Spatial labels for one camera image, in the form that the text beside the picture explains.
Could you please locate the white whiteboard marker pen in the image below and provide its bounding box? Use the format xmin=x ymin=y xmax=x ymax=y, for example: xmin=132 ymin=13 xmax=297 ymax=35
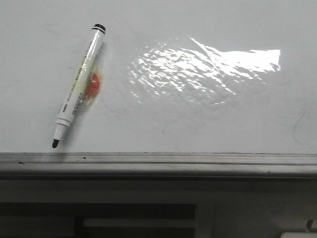
xmin=52 ymin=24 xmax=106 ymax=148

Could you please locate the white whiteboard with aluminium frame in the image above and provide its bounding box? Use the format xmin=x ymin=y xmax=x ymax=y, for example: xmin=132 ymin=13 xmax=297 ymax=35
xmin=0 ymin=0 xmax=317 ymax=177

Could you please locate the white object at bottom right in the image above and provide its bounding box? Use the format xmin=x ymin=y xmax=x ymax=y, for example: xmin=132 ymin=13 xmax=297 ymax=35
xmin=280 ymin=232 xmax=317 ymax=238

